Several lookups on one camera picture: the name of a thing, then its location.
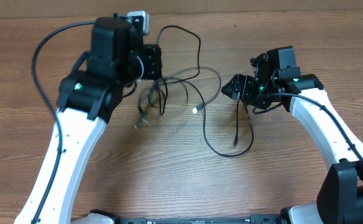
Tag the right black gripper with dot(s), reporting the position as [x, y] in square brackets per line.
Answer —
[234, 84]

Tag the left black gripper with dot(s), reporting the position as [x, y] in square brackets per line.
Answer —
[151, 55]

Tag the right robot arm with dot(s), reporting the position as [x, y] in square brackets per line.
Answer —
[278, 81]

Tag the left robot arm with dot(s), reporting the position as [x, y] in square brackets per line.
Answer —
[118, 58]

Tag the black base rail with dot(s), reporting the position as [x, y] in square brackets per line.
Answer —
[100, 216]

